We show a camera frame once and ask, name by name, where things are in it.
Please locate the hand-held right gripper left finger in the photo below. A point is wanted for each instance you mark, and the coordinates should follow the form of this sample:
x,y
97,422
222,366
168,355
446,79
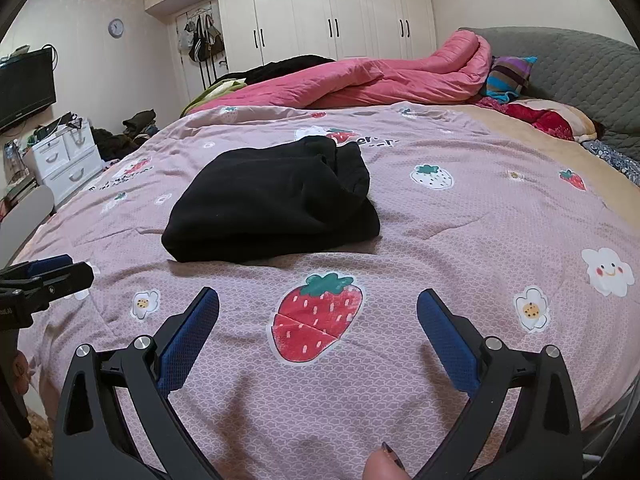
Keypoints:
x,y
187,335

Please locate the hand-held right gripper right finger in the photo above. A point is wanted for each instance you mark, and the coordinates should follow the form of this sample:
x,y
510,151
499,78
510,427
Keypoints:
x,y
445,340

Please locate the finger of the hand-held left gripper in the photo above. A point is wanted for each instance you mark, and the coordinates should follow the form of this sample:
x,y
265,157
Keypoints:
x,y
50,264
65,282

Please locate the black sweater with orange cuffs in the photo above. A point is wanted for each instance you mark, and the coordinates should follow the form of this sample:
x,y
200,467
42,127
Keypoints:
x,y
260,210

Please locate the pile of dark clothes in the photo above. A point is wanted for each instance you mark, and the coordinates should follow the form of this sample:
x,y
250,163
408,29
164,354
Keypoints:
x,y
135,125

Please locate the black clothes heap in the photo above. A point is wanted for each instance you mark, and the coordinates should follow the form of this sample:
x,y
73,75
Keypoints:
x,y
285,67

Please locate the person's left hand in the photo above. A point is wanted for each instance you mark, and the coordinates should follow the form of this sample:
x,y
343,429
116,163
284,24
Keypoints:
x,y
21,375

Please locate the person's right hand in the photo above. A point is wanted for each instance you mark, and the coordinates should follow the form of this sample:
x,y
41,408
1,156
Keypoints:
x,y
385,465

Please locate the grey oval board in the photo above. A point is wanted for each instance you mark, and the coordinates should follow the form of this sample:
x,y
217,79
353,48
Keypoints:
x,y
25,215

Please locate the pink strawberry print quilt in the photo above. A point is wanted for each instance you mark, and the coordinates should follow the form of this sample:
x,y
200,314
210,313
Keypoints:
x,y
450,240

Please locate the white drawer cabinet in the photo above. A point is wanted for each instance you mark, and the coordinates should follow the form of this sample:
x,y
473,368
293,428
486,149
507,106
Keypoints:
x,y
60,160

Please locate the black television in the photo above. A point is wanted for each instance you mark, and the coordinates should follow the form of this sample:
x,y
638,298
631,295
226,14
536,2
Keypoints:
x,y
25,85

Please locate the beige bed sheet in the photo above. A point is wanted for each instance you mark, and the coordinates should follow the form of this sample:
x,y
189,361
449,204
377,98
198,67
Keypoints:
x,y
540,155

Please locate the green cloth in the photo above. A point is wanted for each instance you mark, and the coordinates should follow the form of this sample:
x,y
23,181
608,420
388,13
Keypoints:
x,y
210,95

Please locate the red patterned blanket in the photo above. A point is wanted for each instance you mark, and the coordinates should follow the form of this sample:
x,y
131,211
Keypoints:
x,y
550,122

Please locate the blue patterned pillow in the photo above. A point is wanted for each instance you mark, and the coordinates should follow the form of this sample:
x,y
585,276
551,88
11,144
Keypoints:
x,y
615,157

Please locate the pink comforter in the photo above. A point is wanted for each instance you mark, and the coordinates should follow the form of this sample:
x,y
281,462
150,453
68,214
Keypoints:
x,y
400,80

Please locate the hanging bags on hooks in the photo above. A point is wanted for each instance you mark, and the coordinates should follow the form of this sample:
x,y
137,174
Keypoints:
x,y
200,40

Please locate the striped pillow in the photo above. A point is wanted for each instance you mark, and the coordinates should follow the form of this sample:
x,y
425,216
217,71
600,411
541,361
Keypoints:
x,y
507,77

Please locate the grey quilted headboard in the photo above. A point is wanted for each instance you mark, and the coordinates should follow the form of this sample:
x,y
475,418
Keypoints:
x,y
575,70

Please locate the white wardrobe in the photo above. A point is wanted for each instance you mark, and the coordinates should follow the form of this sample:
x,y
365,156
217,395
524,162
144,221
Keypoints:
x,y
300,10

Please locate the round wall clock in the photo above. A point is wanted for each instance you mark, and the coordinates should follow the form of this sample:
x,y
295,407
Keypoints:
x,y
116,28

